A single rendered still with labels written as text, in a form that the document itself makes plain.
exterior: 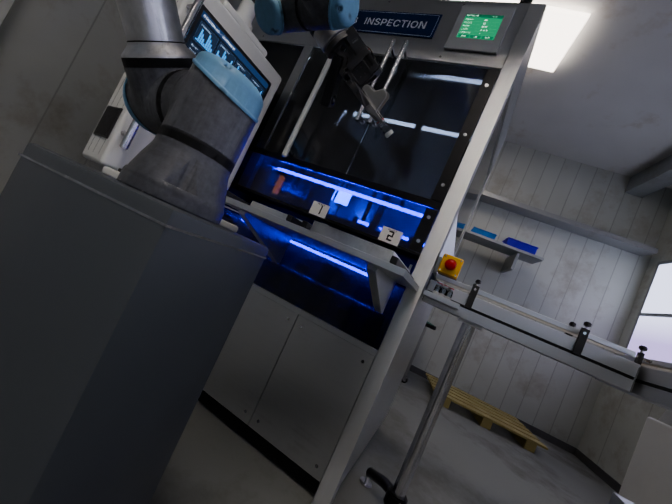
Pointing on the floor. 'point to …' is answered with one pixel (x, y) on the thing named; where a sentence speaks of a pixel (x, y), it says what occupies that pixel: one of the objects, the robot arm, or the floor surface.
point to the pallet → (485, 414)
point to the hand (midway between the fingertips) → (377, 119)
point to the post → (428, 258)
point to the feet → (382, 486)
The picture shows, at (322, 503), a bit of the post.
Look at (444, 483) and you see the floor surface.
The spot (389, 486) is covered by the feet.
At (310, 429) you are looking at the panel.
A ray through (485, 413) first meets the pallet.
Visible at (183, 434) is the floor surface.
